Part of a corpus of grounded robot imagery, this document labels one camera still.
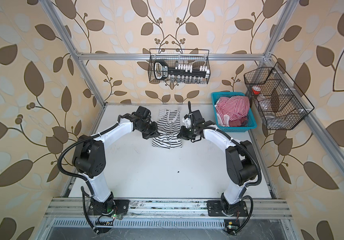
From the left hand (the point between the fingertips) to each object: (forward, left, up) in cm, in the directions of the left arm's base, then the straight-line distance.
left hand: (161, 132), depth 89 cm
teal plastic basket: (+38, -38, -4) cm, 53 cm away
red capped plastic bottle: (+20, -55, +17) cm, 61 cm away
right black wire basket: (+4, -61, +22) cm, 65 cm away
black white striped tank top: (+13, -3, -12) cm, 18 cm away
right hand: (-2, -10, -1) cm, 10 cm away
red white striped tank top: (+21, -47, -3) cm, 51 cm away
